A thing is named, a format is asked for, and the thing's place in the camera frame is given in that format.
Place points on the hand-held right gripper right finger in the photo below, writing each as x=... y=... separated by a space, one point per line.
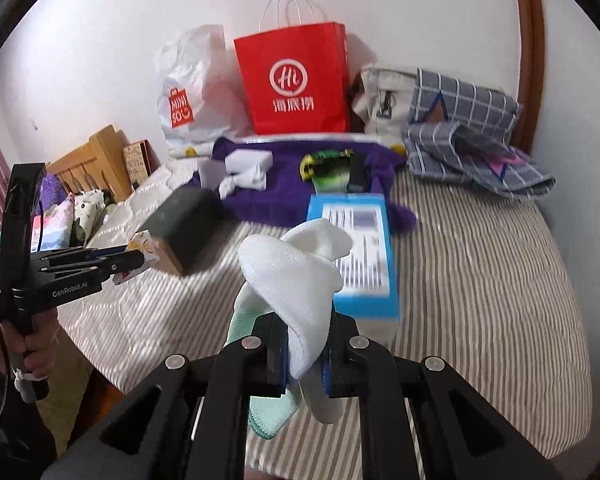
x=327 y=370

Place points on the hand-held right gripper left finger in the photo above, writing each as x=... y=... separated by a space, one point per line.
x=279 y=355

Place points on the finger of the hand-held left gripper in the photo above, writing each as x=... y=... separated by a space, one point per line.
x=80 y=256
x=120 y=264

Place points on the fruit-print packet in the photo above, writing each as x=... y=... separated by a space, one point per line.
x=145 y=247

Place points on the mint green cloth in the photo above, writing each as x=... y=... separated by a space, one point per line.
x=270 y=415

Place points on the white sock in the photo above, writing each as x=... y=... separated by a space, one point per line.
x=247 y=162
x=290 y=280

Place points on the yellow and black pouch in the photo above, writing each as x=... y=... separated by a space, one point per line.
x=312 y=162

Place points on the person's left hand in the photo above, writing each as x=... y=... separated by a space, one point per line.
x=40 y=355

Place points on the patterned pillow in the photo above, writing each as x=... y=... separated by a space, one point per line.
x=87 y=210

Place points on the green and gold tin box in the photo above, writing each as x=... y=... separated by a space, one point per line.
x=185 y=215

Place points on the wooden headboard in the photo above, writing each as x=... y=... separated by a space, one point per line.
x=95 y=160

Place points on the brown patterned book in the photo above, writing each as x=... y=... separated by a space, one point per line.
x=137 y=162

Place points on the blue tissue pack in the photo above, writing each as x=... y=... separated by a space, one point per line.
x=365 y=260

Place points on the fruit-print paper roll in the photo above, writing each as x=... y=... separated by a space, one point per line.
x=190 y=150

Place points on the purple towel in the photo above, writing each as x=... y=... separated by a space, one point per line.
x=280 y=195

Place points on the striped bed quilt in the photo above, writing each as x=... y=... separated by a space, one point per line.
x=480 y=285

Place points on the green wet wipes pack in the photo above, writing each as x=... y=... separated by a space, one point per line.
x=330 y=182

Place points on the white plastic shopping bag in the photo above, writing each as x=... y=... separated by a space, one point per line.
x=195 y=85

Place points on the red paper bag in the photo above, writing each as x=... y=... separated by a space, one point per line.
x=290 y=60

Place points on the beige backpack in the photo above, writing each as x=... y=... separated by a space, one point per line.
x=375 y=100

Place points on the grey checked cloth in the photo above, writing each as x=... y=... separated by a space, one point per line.
x=480 y=110

